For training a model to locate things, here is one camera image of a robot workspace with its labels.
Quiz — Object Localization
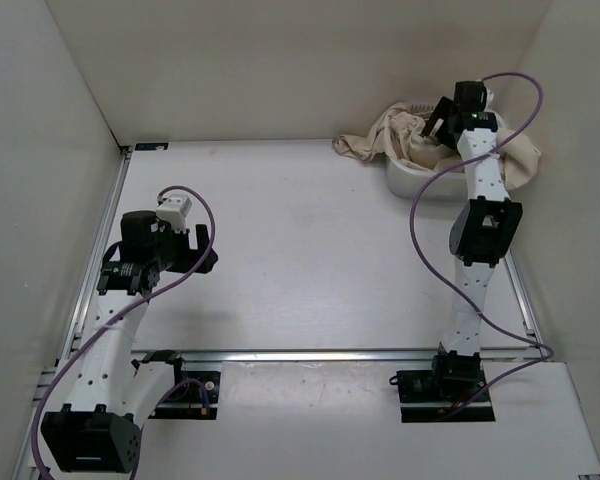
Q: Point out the beige trousers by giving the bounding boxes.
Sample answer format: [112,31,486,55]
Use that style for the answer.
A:
[332,102,541,200]

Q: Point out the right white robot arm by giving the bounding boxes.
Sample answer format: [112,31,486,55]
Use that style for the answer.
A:
[422,81,523,400]

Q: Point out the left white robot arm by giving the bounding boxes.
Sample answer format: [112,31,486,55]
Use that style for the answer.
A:
[30,204,218,479]

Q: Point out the white plastic basket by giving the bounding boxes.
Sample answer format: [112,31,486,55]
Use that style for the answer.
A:
[383,102,467,201]

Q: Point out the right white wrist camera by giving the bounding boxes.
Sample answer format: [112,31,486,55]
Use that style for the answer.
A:
[484,83,495,109]

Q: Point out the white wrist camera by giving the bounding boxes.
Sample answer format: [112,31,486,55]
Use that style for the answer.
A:
[156,195,192,233]
[484,83,495,109]

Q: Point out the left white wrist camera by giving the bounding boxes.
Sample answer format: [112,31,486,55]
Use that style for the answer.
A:
[156,195,192,233]

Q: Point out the aluminium front rail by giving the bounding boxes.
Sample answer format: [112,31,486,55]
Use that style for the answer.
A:
[129,347,541,364]

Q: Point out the aluminium rail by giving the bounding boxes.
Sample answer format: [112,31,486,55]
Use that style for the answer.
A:
[129,347,541,364]
[504,252,542,342]
[54,146,133,367]

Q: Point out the aluminium left rail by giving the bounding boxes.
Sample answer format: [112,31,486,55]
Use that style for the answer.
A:
[54,146,133,367]

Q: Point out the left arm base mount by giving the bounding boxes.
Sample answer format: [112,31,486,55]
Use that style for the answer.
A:
[122,350,221,428]

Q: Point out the aluminium right rail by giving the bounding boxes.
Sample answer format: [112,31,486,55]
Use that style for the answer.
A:
[504,252,542,342]

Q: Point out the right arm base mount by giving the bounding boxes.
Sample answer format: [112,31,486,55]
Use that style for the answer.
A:
[388,370,496,423]

